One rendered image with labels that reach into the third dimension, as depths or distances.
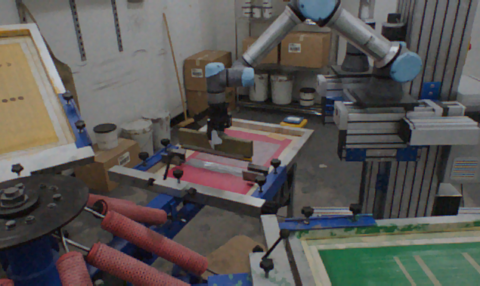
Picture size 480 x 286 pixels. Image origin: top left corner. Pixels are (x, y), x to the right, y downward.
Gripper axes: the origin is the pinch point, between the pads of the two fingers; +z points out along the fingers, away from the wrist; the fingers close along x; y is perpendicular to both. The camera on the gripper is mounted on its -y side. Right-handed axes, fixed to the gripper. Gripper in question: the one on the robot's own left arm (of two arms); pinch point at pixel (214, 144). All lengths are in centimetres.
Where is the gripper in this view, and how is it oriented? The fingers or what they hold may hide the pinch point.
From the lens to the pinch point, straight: 166.8
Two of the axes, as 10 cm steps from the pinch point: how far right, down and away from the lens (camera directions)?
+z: 0.3, 9.1, 4.1
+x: 4.4, -3.8, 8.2
